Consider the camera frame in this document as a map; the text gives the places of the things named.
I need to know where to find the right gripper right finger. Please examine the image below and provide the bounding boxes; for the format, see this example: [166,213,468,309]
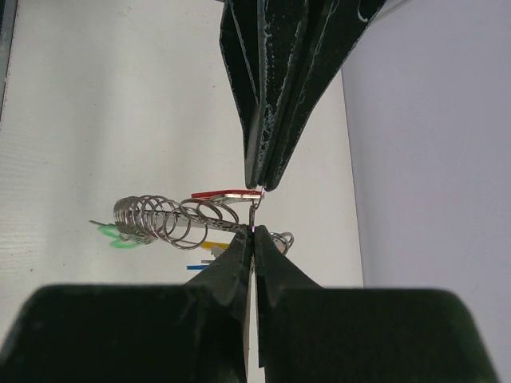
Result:
[254,226,498,382]

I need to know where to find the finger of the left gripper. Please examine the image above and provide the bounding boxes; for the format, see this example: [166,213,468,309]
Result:
[220,1,271,188]
[264,0,386,191]

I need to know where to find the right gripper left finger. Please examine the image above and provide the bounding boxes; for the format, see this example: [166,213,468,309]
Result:
[1,227,253,382]

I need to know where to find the blue tag key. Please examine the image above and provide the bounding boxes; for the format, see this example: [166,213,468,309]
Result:
[186,262,210,270]

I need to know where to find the green tag key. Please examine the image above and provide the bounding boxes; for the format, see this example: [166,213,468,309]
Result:
[89,220,143,249]

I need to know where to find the red tag key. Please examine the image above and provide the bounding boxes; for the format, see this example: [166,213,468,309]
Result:
[191,189,264,204]

